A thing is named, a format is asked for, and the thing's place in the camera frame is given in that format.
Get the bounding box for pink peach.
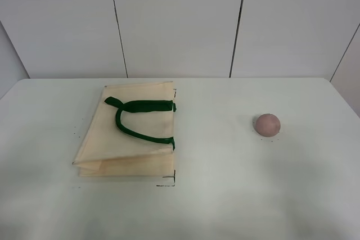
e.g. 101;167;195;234
252;114;281;138

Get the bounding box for cream linen bag green handles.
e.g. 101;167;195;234
73;81;176;177

